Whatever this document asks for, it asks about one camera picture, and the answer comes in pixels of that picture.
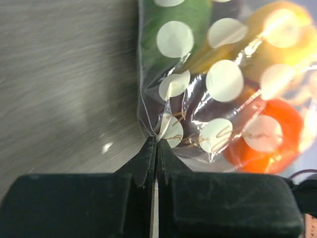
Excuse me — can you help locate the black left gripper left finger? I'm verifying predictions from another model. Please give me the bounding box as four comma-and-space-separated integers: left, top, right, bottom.
0, 137, 157, 238

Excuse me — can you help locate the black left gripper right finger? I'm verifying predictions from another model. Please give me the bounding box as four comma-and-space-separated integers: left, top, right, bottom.
157, 140, 304, 238

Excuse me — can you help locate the clear polka dot zip bag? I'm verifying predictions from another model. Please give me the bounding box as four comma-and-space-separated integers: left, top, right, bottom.
137, 0, 317, 177

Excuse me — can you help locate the orange fake fruit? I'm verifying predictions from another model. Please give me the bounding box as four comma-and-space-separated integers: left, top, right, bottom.
223, 99, 304, 174

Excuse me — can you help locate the green fake vegetable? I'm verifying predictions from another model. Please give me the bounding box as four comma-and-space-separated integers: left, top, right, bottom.
139, 0, 212, 73

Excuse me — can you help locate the yellow fake lemon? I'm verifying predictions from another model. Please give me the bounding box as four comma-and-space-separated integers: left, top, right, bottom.
188, 0, 317, 82

